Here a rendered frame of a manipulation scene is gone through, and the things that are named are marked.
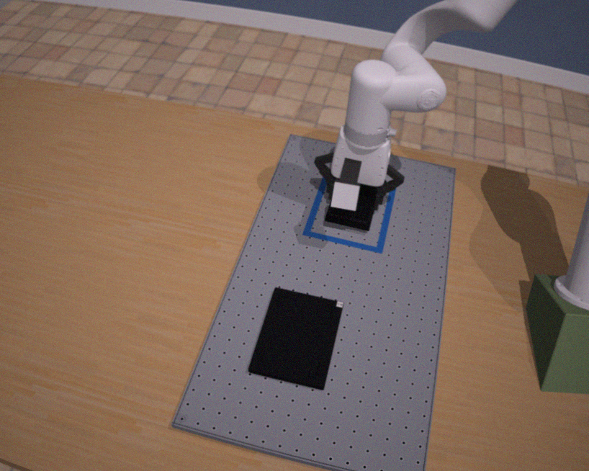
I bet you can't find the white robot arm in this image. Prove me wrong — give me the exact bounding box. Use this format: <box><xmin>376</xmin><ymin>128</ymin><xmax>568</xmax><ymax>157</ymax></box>
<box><xmin>331</xmin><ymin>0</ymin><xmax>589</xmax><ymax>310</ymax></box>

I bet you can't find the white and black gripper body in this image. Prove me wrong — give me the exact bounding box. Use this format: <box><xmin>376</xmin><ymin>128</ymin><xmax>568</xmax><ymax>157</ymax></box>
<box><xmin>331</xmin><ymin>125</ymin><xmax>391</xmax><ymax>187</ymax></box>

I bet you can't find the black rectangular pad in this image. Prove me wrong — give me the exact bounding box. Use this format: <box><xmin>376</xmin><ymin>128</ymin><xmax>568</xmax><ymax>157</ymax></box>
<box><xmin>248</xmin><ymin>287</ymin><xmax>343</xmax><ymax>390</ymax></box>

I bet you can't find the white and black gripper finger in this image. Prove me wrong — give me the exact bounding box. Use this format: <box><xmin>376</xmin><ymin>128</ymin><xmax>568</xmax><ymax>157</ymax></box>
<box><xmin>374</xmin><ymin>164</ymin><xmax>405</xmax><ymax>210</ymax></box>
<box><xmin>314</xmin><ymin>153</ymin><xmax>338</xmax><ymax>200</ymax></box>

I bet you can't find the blue tape outline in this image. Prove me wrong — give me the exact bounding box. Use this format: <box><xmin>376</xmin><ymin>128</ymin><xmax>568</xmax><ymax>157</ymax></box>
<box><xmin>303</xmin><ymin>177</ymin><xmax>396</xmax><ymax>254</ymax></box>

